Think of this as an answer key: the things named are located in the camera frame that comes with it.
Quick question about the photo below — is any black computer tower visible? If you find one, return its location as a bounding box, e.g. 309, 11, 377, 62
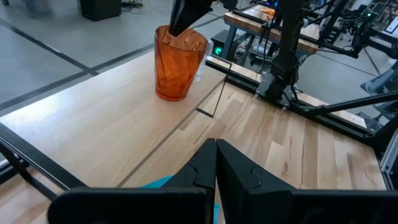
210, 29, 233, 60

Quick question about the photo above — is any black floor box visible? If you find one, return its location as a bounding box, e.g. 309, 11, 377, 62
78, 0, 123, 22

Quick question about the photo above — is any red faceted plastic tumbler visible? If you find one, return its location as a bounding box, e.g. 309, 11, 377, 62
154, 24, 209, 102

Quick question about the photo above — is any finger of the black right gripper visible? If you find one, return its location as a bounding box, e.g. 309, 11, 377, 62
218, 0, 239, 11
168, 0, 216, 37

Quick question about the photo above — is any neighbouring wooden table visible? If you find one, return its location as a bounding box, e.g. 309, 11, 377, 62
223, 3, 320, 60

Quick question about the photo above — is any clear plastic cup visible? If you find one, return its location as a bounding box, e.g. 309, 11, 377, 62
193, 38, 215, 83

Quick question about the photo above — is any teal cloth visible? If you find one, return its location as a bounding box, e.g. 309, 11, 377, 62
139, 175, 220, 224

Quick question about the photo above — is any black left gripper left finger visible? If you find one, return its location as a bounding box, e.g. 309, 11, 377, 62
47, 138, 218, 224

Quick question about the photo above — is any black aluminium table frame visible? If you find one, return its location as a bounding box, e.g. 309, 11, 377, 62
205, 55, 398, 191

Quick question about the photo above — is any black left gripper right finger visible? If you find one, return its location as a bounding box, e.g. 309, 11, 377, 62
216, 138, 398, 224

